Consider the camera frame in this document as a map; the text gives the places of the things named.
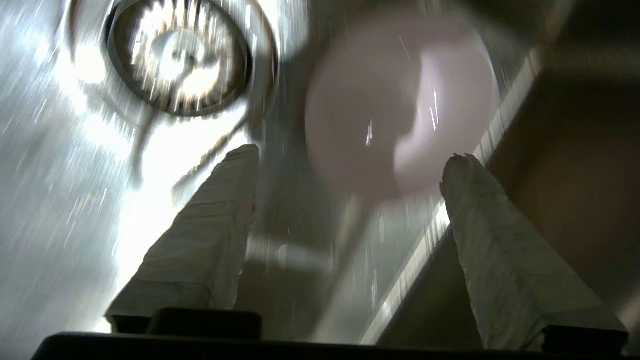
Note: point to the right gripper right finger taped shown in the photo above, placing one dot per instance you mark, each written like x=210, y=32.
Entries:
x=510, y=275

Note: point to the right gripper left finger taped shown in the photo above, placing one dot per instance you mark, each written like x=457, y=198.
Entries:
x=200, y=250

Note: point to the pink round bowl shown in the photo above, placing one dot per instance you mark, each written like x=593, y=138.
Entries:
x=375, y=100

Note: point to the stainless steel sink basin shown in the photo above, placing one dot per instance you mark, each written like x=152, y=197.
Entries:
x=50, y=200

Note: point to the round metal drain strainer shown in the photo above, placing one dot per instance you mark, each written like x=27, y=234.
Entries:
x=175, y=60

